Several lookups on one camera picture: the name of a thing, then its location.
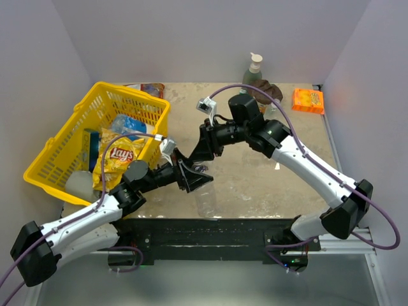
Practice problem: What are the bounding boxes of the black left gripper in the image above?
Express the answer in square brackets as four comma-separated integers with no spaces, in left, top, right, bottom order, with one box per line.
[139,147,213,193]

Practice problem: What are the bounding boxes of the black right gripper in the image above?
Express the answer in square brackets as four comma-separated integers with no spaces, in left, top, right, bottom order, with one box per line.
[189,119,249,163]

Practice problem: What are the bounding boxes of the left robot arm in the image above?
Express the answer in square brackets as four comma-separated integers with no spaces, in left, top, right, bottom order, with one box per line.
[10,149,215,287]

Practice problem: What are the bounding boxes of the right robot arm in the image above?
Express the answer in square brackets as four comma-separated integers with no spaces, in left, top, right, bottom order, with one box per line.
[189,94,373,251]

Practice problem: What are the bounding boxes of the uncapped clear bottle by bag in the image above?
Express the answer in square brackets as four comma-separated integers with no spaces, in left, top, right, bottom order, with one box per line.
[265,102,279,117]

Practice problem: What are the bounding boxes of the green soap pump bottle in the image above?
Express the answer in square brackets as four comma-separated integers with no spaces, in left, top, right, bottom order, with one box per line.
[242,52,263,85]

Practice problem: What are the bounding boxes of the yellow Lays chips bag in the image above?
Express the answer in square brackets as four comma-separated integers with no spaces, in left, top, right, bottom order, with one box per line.
[92,128,146,192]

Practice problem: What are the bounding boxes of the blue white plastic package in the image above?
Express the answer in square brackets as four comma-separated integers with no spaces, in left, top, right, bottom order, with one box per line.
[108,114,154,135]

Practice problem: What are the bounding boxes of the red snack bag behind basket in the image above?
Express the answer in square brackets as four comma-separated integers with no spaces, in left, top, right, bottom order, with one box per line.
[125,83,165,99]

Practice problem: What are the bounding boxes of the orange candy box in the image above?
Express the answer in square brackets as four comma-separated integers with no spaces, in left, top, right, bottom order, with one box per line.
[291,88,324,115]

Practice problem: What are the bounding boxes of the yellow plastic shopping basket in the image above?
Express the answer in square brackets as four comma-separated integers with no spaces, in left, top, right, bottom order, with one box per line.
[24,82,171,206]

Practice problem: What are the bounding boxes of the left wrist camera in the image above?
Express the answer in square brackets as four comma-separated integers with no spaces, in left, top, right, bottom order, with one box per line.
[159,137,176,166]

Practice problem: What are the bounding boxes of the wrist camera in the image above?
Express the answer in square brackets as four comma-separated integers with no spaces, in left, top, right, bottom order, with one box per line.
[196,96,217,126]
[159,137,176,166]

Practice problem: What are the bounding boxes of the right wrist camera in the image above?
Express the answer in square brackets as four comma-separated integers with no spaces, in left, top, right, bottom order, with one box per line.
[196,96,217,126]

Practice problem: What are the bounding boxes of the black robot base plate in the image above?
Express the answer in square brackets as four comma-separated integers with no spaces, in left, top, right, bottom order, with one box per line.
[108,219,321,271]

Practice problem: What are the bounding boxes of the aluminium frame rail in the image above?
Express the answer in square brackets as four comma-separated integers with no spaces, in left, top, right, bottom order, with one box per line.
[319,234,391,305]

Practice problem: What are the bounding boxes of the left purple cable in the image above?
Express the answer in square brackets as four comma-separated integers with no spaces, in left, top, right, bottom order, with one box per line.
[0,133,163,306]

